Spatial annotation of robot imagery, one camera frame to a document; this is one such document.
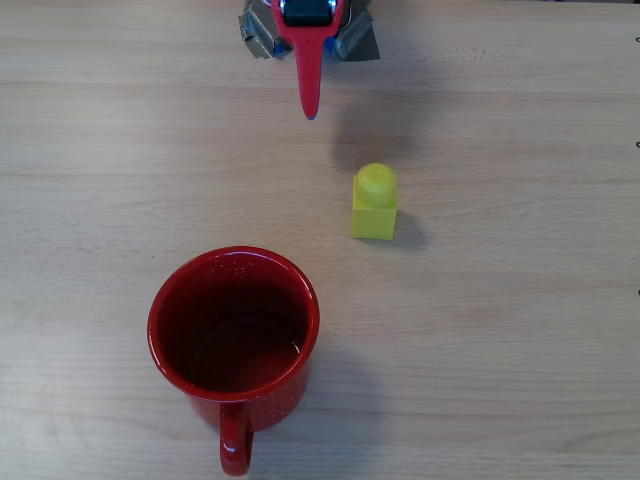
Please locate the yellow toy brick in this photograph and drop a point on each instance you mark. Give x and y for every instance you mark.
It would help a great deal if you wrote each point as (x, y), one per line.
(374, 210)

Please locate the grey metal clamp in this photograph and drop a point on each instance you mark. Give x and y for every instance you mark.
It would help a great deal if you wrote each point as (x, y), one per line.
(257, 30)

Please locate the grey duct tape piece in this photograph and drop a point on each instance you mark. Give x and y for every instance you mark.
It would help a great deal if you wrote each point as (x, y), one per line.
(357, 42)

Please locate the red enamel mug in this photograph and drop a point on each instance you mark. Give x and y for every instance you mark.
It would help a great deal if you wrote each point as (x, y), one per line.
(235, 325)

